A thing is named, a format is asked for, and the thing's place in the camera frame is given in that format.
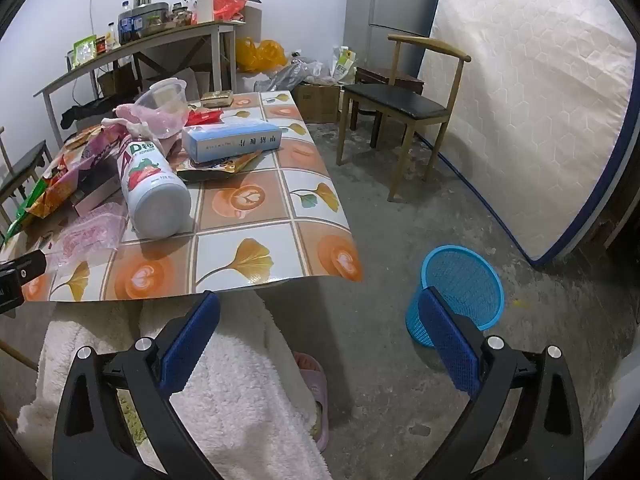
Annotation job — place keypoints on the pink snack bag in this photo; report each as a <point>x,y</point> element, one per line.
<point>100,152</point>

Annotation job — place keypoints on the dark wooden stool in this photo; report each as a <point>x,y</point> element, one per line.
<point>380,74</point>

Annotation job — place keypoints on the pink transparent wrapper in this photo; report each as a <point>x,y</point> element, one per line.
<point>92,232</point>

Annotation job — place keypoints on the orange snack bag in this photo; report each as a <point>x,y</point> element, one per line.
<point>82,137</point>

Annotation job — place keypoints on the cardboard box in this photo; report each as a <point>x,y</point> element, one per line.
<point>315,102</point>

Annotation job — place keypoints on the blue label drink bottles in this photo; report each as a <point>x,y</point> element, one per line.
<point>131,25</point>

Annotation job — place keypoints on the white green paper bag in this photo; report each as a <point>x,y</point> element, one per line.
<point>344,65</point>

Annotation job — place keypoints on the red plastic bag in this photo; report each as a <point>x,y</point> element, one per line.
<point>230,2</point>

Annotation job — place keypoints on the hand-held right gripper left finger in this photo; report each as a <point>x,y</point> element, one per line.
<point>190,345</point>

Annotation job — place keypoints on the green snack bag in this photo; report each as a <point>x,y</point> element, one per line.
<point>47,197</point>

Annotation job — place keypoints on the pink slipper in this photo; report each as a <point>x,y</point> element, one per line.
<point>315,390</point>

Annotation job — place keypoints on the white quilted mattress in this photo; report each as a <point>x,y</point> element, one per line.
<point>525,110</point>

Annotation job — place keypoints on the red wrapper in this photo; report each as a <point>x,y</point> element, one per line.
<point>205,116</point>

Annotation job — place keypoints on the brown snack packet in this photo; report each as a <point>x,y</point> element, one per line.
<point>220,169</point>

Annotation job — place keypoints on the small brown packet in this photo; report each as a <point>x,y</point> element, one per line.
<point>217,98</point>

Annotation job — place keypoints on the white fluffy blanket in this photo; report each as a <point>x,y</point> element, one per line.
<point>240,400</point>

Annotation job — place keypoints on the grey plastic bag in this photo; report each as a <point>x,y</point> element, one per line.
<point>295,75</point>

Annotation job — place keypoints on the yellow scrap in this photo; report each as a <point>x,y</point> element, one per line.
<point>520,304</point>

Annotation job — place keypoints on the yellow plastic bag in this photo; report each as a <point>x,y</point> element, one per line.
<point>272,52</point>
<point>246,55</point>

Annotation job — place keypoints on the grey refrigerator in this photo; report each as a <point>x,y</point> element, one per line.
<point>395,10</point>

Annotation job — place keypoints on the green snack packet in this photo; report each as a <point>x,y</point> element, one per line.
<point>84,51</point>

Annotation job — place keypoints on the pink plastic bag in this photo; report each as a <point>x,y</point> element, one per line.
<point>130,117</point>

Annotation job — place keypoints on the clear plastic container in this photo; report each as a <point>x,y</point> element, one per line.
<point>162,105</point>

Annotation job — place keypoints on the blue mesh wastebasket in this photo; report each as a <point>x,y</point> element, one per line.
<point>465,275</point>

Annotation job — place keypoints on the black cloth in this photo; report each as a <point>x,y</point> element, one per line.
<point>90,110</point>

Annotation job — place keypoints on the grey side table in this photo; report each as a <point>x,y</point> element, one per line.
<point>150,42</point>

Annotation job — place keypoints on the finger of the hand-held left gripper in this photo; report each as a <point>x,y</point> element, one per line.
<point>20,267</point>

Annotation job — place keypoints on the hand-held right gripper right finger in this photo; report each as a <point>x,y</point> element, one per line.
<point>450,345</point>

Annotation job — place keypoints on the ginkgo patterned tablecloth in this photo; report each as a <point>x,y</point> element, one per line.
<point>250,240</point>

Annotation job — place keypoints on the white plastic drink bottle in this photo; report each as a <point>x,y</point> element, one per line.
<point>155,200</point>

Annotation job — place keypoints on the white carton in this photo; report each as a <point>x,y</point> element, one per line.
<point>205,5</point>

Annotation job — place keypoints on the blue tissue box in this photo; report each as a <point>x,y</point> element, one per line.
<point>230,142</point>

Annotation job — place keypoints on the wooden chair with black seat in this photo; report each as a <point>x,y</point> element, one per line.
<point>22,165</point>
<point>395,100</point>

